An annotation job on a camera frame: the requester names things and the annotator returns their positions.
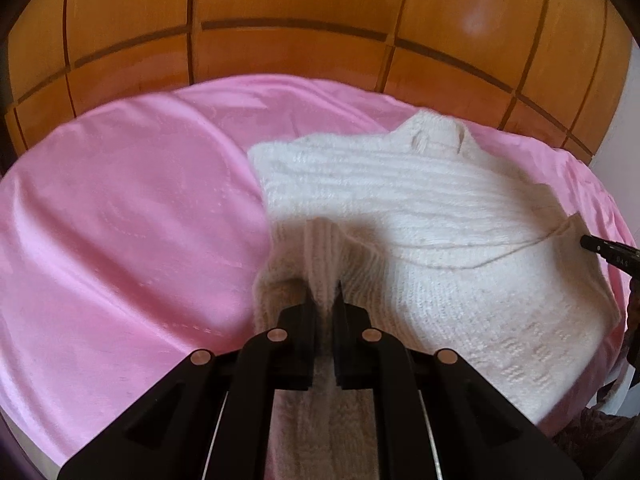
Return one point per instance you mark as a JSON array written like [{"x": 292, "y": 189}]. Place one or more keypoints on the white knit sweater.
[{"x": 425, "y": 240}]

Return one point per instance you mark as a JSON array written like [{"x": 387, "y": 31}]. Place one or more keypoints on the dark patterned cloth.
[{"x": 595, "y": 430}]

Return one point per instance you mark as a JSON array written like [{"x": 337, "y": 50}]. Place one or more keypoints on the pink blanket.
[{"x": 130, "y": 240}]

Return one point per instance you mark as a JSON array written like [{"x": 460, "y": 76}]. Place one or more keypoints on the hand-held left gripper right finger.
[{"x": 350, "y": 345}]

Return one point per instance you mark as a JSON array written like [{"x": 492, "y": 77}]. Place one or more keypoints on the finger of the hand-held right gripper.
[{"x": 610, "y": 252}]

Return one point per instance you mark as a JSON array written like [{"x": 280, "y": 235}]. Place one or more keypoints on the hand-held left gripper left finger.
[{"x": 300, "y": 345}]

